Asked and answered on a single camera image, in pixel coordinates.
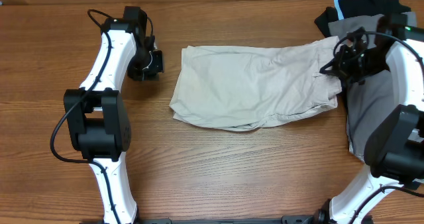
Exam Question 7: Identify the beige shorts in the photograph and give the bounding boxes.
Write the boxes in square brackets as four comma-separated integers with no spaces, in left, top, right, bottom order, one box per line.
[170,36,342,132]

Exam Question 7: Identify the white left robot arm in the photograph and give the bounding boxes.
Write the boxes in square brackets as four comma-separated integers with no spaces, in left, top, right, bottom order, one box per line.
[58,6,164,223]

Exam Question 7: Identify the grey garment on pile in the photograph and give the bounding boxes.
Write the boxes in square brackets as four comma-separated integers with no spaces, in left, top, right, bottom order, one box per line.
[329,14,396,160]

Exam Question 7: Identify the light blue garment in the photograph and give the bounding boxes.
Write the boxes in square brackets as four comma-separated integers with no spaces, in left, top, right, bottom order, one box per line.
[333,0,344,20]

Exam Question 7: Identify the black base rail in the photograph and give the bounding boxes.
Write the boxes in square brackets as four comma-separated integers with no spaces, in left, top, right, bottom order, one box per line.
[140,215,313,224]

